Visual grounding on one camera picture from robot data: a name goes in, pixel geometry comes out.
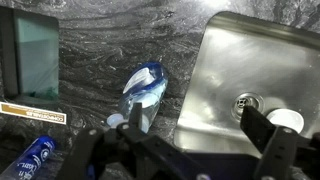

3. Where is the stainless steel sink basin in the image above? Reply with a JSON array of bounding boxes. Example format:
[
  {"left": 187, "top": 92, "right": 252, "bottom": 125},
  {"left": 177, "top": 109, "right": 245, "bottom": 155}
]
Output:
[{"left": 173, "top": 10, "right": 320, "bottom": 158}]

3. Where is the clear blue dish soap bottle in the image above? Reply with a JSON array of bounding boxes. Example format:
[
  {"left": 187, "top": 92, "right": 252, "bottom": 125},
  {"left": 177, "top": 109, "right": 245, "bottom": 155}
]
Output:
[{"left": 106, "top": 61, "right": 169, "bottom": 134}]

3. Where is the small white bowl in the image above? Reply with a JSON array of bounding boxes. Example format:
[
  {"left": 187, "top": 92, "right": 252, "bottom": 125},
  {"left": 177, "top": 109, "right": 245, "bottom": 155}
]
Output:
[{"left": 265, "top": 108, "right": 305, "bottom": 134}]

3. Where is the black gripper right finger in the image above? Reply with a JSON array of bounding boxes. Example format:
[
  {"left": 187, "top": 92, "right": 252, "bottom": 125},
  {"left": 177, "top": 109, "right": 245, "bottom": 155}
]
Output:
[{"left": 239, "top": 105, "right": 320, "bottom": 180}]

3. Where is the metal sink drain strainer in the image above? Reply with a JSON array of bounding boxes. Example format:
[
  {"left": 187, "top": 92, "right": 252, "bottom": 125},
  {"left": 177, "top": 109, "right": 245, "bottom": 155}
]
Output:
[{"left": 230, "top": 92, "right": 266, "bottom": 122}]

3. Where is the dark blue labelled bottle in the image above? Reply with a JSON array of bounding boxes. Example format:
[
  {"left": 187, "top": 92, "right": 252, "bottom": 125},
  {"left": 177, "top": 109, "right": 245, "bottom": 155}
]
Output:
[{"left": 0, "top": 134, "right": 57, "bottom": 180}]

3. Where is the white and gold label sign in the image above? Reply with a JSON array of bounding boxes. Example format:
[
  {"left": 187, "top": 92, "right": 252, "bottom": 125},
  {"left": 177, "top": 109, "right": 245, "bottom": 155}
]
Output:
[{"left": 0, "top": 101, "right": 68, "bottom": 126}]

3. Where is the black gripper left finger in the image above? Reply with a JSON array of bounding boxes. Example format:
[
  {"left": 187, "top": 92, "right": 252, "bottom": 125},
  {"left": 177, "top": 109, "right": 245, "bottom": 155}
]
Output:
[{"left": 58, "top": 102, "right": 214, "bottom": 180}]

